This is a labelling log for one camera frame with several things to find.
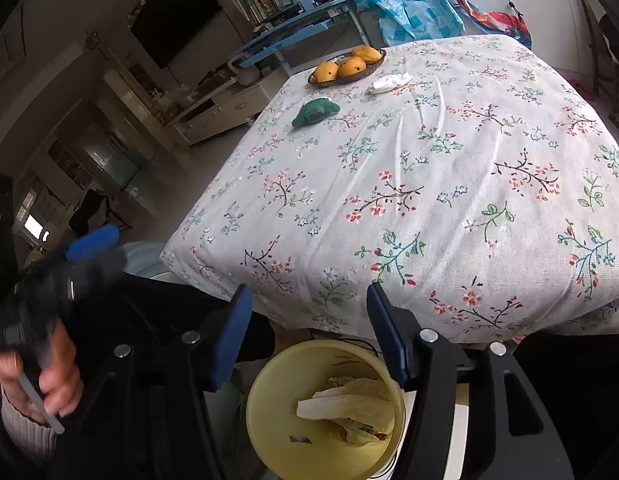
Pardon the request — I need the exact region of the green wrapper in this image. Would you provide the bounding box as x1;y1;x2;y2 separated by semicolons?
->
292;98;340;128

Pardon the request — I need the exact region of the small white tissue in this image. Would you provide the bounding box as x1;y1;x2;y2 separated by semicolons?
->
367;74;413;96

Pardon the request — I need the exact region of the beige knit sleeve forearm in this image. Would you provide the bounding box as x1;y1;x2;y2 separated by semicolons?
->
0;391;57;460

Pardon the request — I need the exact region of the yellow trash bin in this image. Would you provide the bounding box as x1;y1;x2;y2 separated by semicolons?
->
246;339;405;479

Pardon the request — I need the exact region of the trash inside bin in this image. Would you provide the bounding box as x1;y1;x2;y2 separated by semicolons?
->
296;376;395;445

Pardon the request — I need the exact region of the person's left hand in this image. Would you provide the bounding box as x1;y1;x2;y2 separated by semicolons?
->
0;320;84;425

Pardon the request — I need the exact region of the floral tablecloth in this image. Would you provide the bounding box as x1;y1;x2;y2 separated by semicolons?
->
162;36;619;342

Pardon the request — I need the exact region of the white TV cabinet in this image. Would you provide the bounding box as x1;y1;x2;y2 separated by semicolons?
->
168;68;288;146

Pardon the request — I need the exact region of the pink kettlebell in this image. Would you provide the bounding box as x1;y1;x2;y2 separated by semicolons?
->
227;52;261;87

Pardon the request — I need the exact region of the black television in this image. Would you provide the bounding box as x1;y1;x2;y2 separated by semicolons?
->
131;0;222;68

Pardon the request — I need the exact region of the left mango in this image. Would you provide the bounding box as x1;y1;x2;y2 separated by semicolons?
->
313;61;339;84

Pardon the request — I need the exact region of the mango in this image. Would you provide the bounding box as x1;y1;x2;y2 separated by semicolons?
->
339;56;367;79
351;46;383;65
313;61;339;84

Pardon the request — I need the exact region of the wooden folding chair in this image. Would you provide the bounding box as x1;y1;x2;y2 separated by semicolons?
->
577;0;619;128

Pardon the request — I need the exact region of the middle mango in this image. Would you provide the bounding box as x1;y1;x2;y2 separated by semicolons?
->
339;56;367;79

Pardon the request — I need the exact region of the wicker fruit basket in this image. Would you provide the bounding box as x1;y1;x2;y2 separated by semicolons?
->
308;46;387;88

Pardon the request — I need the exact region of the right mango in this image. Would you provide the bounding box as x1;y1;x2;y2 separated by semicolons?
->
351;46;383;65

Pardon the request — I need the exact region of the colourful kite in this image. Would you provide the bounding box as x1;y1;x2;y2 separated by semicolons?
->
411;0;534;50

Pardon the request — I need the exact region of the blue children's desk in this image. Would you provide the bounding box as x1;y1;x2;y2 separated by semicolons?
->
227;0;371;76

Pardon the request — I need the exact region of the blue checkered plastic bag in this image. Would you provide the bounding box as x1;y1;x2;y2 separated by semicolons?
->
354;0;465;47

